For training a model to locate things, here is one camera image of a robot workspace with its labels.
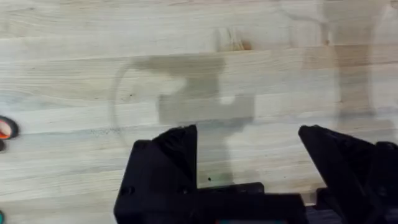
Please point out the black and orange round object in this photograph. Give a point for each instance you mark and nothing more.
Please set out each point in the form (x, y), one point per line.
(7, 128)

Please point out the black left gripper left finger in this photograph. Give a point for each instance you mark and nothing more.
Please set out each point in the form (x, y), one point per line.
(168, 165)

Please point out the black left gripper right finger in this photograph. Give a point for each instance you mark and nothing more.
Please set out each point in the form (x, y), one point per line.
(351, 168)

